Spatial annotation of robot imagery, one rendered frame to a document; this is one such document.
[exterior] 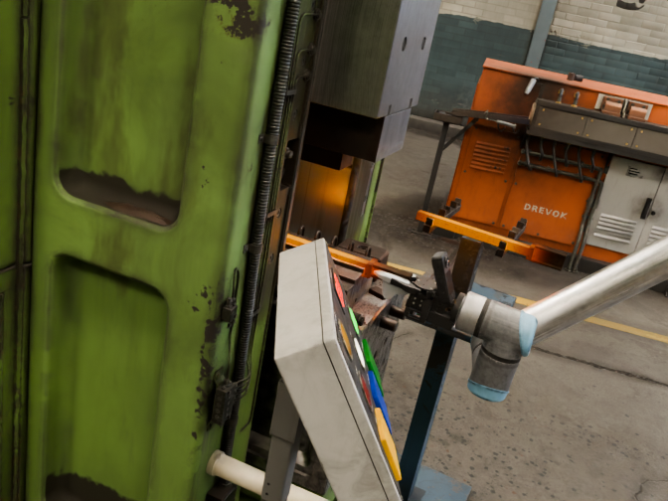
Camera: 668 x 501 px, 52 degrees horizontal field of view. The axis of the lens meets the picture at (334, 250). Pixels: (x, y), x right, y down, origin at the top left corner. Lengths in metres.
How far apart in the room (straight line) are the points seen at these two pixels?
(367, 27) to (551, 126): 3.61
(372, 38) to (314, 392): 0.71
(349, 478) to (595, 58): 8.35
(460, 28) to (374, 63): 7.71
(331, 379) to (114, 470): 0.92
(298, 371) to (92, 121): 0.73
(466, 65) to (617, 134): 4.37
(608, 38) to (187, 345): 8.13
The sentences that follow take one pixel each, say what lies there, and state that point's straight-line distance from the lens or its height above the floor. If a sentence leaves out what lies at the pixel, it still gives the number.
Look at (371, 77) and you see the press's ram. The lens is 1.32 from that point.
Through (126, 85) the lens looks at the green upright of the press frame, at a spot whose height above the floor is 1.35.
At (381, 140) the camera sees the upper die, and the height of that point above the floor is 1.32.
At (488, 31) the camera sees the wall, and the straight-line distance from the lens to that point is 9.00.
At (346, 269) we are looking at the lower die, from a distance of 1.57.
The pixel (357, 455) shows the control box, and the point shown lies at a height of 1.04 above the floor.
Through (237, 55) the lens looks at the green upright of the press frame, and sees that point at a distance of 1.14.
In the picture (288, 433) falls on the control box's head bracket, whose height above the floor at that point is 0.94.
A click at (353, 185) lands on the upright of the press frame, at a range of 1.80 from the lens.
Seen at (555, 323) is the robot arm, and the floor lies 0.96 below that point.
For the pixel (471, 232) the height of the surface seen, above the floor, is 1.03.
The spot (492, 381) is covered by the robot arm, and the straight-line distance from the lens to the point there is 1.56.
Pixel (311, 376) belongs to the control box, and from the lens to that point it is 0.85.
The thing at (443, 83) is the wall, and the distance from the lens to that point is 9.06.
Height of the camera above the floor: 1.59
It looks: 21 degrees down
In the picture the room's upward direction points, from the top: 11 degrees clockwise
